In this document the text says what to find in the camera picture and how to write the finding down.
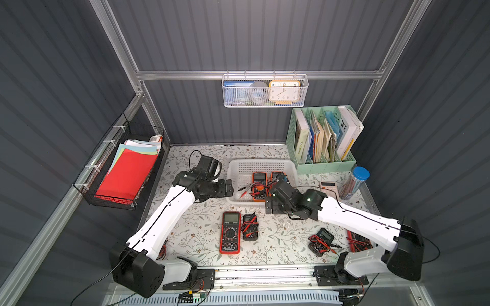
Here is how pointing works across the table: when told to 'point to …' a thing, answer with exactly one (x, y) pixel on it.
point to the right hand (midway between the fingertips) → (276, 203)
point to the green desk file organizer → (316, 138)
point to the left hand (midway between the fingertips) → (221, 190)
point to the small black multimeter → (249, 227)
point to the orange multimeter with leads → (259, 185)
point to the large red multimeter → (230, 232)
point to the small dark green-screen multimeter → (321, 243)
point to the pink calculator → (330, 185)
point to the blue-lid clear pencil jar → (352, 183)
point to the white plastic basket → (241, 171)
